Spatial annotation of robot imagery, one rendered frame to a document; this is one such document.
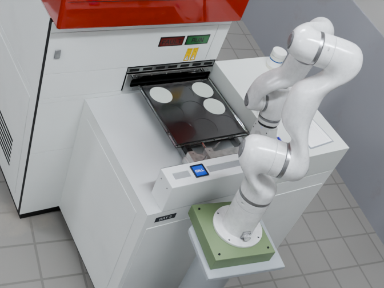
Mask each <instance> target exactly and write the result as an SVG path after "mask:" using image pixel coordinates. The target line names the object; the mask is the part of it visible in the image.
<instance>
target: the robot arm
mask: <svg viewBox="0 0 384 288"><path fill-rule="evenodd" d="M286 47H287V50H288V52H289V55H288V56H287V58H286V60H285V61H284V63H283V65H282V66H280V67H278V68H274V69H272V70H269V71H267V72H265V73H263V74H261V75H260V76H258V77H257V78H256V79H255V80H254V82H253V83H252V84H251V86H250V87H249V89H248V91H247V93H246V95H245V98H244V104H245V107H246V108H247V109H249V110H254V111H259V115H258V118H257V119H256V121H255V122H254V124H253V127H252V129H251V132H250V135H248V136H247V137H246V138H244V139H243V140H242V141H241V144H240V146H239V150H238V158H239V163H240V166H241V169H242V171H243V173H244V175H245V177H244V179H243V181H242V183H241V185H240V187H239V189H238V191H237V193H236V195H235V197H234V199H233V201H232V202H231V204H230V205H226V206H222V207H220V208H219V209H218V210H217V211H216V212H215V214H214V216H213V226H214V230H215V232H216V233H217V234H218V236H219V237H220V238H221V239H222V240H224V241H225V242H226V243H228V244H230V245H232V246H235V247H239V248H249V247H253V246H255V245H256V244H257V243H258V242H259V241H260V239H261V237H262V226H261V224H260V220H261V219H262V217H263V215H264V213H265V212H266V210H267V208H268V207H269V205H270V204H271V202H272V200H273V198H274V197H275V194H276V192H277V184H276V182H275V181H274V180H273V179H272V177H276V178H279V179H282V180H286V181H291V182H294V181H299V180H301V179H302V178H303V177H304V176H305V175H306V174H307V172H308V170H309V164H310V157H309V129H310V125H311V122H312V120H313V118H314V116H315V113H316V111H317V109H318V107H319V105H320V103H321V102H322V100H323V98H324V97H325V96H326V95H327V94H328V93H329V92H331V91H333V90H334V89H336V88H338V87H340V86H342V85H344V84H346V83H348V82H350V81H351V80H352V79H353V78H354V77H355V76H356V75H357V74H358V73H359V71H360V69H361V67H362V64H363V54H362V51H361V49H360V48H359V47H358V46H357V45H356V44H354V43H353V42H350V41H348V40H345V39H343V38H340V37H336V36H334V27H333V24H332V23H331V22H330V20H328V19H327V18H325V17H318V18H315V19H313V20H311V21H310V22H306V23H303V24H301V25H299V26H297V27H296V28H295V29H294V30H293V31H292V32H291V33H290V35H289V37H288V40H287V46H286ZM313 66H316V67H319V68H322V71H320V72H319V73H317V74H315V75H312V76H310V77H307V78H305V77H306V76H307V74H308V73H309V71H310V70H311V68H312V67H313ZM291 87H292V88H291ZM281 119H282V123H283V126H284V128H285V130H286V131H287V132H288V134H289V135H290V137H291V141H290V142H289V143H287V142H284V141H280V140H277V139H276V136H277V130H278V128H277V126H278V125H279V123H280V121H281ZM271 176H272V177H271Z"/></svg>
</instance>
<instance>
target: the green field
mask: <svg viewBox="0 0 384 288"><path fill-rule="evenodd" d="M208 38H209V35H206V36H195V37H188V39H187V42H186V44H194V43H207V41H208Z"/></svg>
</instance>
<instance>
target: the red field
mask: <svg viewBox="0 0 384 288"><path fill-rule="evenodd" d="M183 39H184V37H177V38H162V39H161V42H160V45H159V46H169V45H181V44H182V42H183Z"/></svg>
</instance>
